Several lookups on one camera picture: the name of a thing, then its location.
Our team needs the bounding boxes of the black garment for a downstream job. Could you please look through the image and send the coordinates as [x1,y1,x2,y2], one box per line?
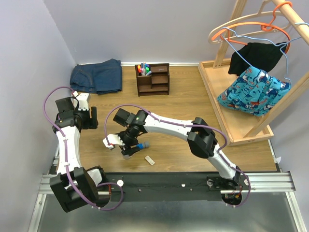
[228,43,287,76]

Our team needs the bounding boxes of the light blue wire hanger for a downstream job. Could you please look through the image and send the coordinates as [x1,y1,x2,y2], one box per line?
[221,27,301,83]

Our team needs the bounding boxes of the wooden clothes rack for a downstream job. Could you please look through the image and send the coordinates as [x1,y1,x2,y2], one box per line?
[198,0,309,146]

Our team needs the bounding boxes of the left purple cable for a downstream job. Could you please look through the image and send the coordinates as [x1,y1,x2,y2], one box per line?
[42,86,124,211]

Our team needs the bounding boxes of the wooden clothes hanger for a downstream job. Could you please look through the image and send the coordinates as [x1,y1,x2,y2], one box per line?
[208,0,291,45]

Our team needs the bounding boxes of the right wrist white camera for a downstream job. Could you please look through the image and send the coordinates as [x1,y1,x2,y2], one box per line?
[102,134,125,150]

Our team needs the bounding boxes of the folded blue jeans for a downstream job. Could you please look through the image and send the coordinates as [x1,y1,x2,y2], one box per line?
[70,58,122,94]

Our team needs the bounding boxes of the aluminium frame rail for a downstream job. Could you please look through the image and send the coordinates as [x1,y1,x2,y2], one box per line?
[27,172,306,232]

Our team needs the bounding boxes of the beige eraser block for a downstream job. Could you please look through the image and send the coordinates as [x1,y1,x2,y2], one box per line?
[145,156,155,166]

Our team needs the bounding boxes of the clear round pin container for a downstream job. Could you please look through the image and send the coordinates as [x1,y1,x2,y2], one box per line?
[123,155,132,160]

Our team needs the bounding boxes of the brown wooden desk organizer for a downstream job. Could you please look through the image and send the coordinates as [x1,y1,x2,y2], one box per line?
[135,63,170,97]

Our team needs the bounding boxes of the blue and grey glue stick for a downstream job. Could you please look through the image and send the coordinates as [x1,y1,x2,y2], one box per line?
[137,142,150,149]

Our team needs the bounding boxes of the wrist white camera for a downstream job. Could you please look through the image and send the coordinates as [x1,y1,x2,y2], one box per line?
[72,91,90,111]
[102,134,125,150]

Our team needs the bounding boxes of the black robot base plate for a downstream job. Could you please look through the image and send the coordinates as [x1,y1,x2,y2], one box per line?
[79,172,252,203]

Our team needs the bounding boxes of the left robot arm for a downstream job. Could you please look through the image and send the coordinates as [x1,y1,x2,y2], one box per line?
[49,94,108,213]

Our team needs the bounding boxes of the blue shark print shorts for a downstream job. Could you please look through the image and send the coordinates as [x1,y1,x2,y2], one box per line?
[217,66,291,116]

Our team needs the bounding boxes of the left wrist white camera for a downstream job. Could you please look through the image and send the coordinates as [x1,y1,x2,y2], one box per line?
[72,91,90,111]

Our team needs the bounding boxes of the orange plastic hanger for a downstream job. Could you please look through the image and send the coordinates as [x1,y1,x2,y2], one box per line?
[221,1,291,42]

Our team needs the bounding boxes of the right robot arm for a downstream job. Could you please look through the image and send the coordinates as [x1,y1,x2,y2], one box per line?
[113,109,240,189]

